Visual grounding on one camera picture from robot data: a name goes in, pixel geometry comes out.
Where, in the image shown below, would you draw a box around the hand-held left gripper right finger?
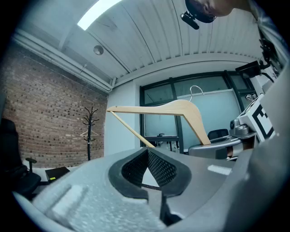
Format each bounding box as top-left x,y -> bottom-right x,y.
140,147 -> 237,227

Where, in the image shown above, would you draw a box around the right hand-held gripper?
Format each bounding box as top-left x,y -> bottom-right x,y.
188,92 -> 280,160

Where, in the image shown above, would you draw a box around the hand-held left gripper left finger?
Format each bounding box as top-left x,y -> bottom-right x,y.
12,146 -> 166,232

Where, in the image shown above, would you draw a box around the wooden clothes hanger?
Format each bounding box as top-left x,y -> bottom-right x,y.
106,85 -> 212,148

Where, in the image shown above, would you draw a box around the black coat rack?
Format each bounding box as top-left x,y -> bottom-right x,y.
82,106 -> 100,162

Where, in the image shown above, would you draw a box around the wooden hanger with metal hook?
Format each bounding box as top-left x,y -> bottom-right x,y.
79,129 -> 100,138

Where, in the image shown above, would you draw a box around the black mesh office chair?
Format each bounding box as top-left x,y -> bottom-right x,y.
208,128 -> 229,143

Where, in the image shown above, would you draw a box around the black box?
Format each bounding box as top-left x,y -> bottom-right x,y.
44,167 -> 71,183

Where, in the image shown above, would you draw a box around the person's gray clothing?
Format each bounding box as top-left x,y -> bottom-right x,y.
224,0 -> 290,232

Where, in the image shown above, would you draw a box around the black office chair with armrests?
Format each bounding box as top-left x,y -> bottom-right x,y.
0,117 -> 42,201

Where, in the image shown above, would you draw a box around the black monitor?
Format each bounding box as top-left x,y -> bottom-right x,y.
235,60 -> 261,79

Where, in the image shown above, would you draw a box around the person's head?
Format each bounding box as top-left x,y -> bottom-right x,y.
184,0 -> 251,24

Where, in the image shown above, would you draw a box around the white ceiling pipes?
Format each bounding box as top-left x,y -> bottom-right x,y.
12,29 -> 117,92

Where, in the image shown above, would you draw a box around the round ceiling sensor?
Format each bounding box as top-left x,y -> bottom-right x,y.
93,44 -> 105,56

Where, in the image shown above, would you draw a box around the rectangular ceiling light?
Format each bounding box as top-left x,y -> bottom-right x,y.
77,0 -> 123,31

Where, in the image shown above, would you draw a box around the black head camera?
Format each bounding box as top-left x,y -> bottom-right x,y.
179,10 -> 200,30

